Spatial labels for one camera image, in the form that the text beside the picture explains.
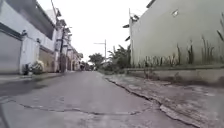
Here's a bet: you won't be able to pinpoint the green bushes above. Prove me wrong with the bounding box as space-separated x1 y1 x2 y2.
98 43 132 75

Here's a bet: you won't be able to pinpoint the street lamp pole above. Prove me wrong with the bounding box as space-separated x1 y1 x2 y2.
93 39 108 64

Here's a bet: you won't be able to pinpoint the distant tree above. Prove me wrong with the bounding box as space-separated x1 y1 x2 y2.
88 52 105 70

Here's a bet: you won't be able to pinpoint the cracked grey concrete road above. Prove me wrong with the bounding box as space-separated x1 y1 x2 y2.
0 70 224 128

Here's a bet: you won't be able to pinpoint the row of buildings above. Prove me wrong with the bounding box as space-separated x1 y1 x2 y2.
53 8 84 73

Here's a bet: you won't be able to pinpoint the row of tall weeds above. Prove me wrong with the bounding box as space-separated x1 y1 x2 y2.
131 13 224 69

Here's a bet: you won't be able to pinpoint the white building with gate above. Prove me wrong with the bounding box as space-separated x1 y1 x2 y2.
0 0 58 76

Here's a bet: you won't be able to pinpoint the low concrete wall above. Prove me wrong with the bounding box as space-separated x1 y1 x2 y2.
126 64 224 86

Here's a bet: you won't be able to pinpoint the tall pale green wall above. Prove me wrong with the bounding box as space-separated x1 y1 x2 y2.
128 0 224 68

